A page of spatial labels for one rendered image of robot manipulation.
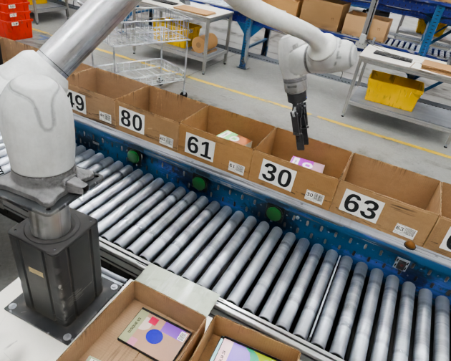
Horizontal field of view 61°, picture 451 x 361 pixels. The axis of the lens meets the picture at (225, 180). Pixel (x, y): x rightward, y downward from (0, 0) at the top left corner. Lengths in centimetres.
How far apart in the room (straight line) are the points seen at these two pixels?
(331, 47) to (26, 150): 97
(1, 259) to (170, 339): 165
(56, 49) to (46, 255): 56
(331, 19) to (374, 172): 414
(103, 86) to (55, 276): 154
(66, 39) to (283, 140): 117
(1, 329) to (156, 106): 139
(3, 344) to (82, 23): 96
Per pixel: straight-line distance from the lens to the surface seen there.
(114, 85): 245
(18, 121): 99
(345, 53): 140
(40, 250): 117
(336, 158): 194
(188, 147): 188
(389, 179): 194
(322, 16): 591
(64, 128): 100
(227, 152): 178
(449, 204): 198
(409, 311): 167
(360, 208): 170
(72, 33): 119
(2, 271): 268
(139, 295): 139
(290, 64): 149
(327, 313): 151
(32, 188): 106
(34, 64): 117
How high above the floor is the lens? 187
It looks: 34 degrees down
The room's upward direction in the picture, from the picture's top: 9 degrees clockwise
